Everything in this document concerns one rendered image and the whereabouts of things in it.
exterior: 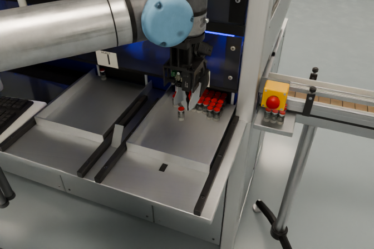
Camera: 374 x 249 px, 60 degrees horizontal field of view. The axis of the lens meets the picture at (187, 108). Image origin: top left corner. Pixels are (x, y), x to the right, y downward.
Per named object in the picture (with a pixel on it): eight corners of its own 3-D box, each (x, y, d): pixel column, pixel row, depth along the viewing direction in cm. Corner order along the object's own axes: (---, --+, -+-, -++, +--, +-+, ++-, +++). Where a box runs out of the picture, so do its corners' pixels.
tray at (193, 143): (171, 91, 123) (171, 84, 120) (238, 106, 115) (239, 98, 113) (127, 150, 97) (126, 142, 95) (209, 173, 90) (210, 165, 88)
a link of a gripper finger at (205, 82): (187, 94, 77) (187, 62, 72) (190, 90, 78) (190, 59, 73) (205, 99, 75) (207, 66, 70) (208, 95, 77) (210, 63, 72)
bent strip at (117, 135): (117, 138, 102) (115, 123, 98) (126, 140, 101) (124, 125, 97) (92, 169, 91) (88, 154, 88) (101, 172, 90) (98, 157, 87)
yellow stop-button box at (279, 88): (264, 94, 107) (267, 76, 103) (286, 99, 105) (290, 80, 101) (260, 107, 101) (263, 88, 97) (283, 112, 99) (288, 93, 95)
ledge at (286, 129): (260, 105, 119) (261, 101, 118) (296, 113, 115) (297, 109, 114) (252, 128, 108) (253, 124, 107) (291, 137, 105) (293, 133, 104)
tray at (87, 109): (95, 75, 132) (93, 68, 130) (152, 87, 125) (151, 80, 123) (37, 124, 107) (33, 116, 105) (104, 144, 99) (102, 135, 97)
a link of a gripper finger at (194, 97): (181, 120, 77) (181, 88, 71) (190, 107, 81) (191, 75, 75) (193, 124, 76) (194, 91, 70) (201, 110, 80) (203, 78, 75)
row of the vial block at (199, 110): (173, 103, 116) (173, 93, 113) (222, 114, 111) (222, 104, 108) (171, 107, 114) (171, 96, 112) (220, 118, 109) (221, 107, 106)
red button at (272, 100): (266, 102, 101) (268, 91, 98) (279, 105, 100) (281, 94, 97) (264, 109, 98) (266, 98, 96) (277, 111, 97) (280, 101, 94)
